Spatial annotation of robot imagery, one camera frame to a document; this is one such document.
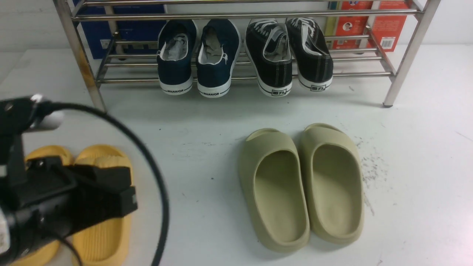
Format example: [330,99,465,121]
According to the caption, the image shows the left black canvas sneaker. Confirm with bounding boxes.
[244,18,293,98]

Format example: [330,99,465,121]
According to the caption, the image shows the right olive green slide sandal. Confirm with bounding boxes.
[299,123,364,245]

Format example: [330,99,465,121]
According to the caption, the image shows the right yellow slide sandal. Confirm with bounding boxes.
[72,144,134,266]

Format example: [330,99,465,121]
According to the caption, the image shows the yellow slide sandal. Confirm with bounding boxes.
[72,144,134,266]
[11,145,74,266]

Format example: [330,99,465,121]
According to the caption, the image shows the navy blue canvas sneaker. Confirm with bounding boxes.
[195,19,242,98]

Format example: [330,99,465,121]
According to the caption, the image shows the olive green slide sandal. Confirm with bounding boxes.
[299,123,364,245]
[238,128,310,253]

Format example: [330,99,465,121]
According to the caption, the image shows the left olive green slide sandal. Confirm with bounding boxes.
[238,128,310,253]

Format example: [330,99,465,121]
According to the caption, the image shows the stainless steel shoe rack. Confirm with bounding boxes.
[54,0,440,112]

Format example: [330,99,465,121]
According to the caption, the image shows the black canvas sneaker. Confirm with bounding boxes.
[285,17,333,92]
[244,18,293,98]

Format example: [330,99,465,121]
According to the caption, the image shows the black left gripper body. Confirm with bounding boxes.
[0,96,138,265]

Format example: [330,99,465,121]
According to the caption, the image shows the blue cardboard box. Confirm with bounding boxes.
[81,4,167,59]

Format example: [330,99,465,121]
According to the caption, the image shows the right black canvas sneaker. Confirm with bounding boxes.
[285,17,333,92]

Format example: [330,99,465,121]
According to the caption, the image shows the left yellow slide sandal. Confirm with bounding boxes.
[11,145,74,266]

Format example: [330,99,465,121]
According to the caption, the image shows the navy sneaker on rack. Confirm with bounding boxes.
[156,20,199,96]

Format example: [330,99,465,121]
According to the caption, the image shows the red cardboard box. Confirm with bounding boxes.
[324,1,408,52]

